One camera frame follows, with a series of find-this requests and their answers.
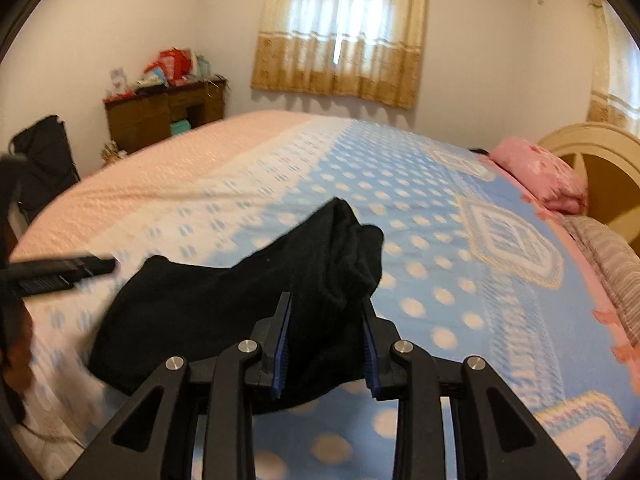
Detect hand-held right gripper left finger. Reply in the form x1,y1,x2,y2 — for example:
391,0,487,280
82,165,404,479
65,292,293,480

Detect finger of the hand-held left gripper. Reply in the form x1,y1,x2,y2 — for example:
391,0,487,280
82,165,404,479
0,255,117,297

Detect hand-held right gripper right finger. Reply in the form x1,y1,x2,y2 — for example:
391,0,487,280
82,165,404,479
360,297,581,480

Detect black pants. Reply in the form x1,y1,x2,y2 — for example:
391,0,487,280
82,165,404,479
89,197,386,416

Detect person's left forearm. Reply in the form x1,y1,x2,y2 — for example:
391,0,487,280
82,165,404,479
2,305,35,397

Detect black chair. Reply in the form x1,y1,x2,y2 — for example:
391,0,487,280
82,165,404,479
10,115,81,223

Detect blue patterned bed blanket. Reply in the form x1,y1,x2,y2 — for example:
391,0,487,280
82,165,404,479
10,110,640,480

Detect brown wooden cabinet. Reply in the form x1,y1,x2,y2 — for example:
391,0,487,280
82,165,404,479
103,77,228,155

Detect red bag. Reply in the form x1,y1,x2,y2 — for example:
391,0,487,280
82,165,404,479
144,47,196,86

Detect pink pillow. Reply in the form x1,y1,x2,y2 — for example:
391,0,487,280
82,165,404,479
489,136,590,213

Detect striped pillow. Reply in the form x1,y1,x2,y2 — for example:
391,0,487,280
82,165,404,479
562,214,640,348

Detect beige window curtain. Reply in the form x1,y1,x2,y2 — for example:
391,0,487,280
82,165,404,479
251,0,430,110
586,0,640,136

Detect cream wooden headboard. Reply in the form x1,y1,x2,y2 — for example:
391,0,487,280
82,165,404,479
537,121,640,241

